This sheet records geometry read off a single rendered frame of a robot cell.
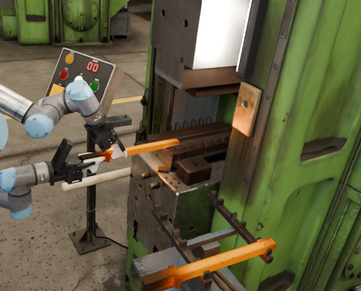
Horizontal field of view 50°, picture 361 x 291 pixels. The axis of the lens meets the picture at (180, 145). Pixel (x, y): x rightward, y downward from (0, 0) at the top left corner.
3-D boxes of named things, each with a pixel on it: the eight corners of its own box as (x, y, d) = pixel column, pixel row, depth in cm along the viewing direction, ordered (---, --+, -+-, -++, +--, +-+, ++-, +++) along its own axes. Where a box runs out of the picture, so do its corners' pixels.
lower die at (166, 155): (170, 170, 158) (172, 153, 154) (146, 147, 172) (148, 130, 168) (245, 151, 180) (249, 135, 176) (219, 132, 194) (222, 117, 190)
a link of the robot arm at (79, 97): (64, 81, 129) (87, 75, 127) (80, 105, 137) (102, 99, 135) (60, 96, 124) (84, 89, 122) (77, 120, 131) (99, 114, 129)
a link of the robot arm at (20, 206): (10, 202, 142) (7, 178, 137) (37, 209, 140) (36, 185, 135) (-4, 215, 135) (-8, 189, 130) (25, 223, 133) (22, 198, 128)
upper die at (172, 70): (181, 90, 141) (184, 65, 136) (153, 71, 155) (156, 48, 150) (263, 79, 163) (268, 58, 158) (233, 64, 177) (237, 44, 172)
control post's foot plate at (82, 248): (79, 256, 231) (79, 245, 227) (67, 233, 247) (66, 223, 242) (112, 245, 243) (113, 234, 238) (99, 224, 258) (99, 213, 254)
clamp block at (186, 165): (186, 186, 150) (189, 172, 147) (175, 175, 156) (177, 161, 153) (211, 179, 156) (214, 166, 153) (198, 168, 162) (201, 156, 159)
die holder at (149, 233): (165, 276, 167) (177, 193, 145) (126, 223, 193) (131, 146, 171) (258, 237, 196) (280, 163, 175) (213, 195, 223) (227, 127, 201)
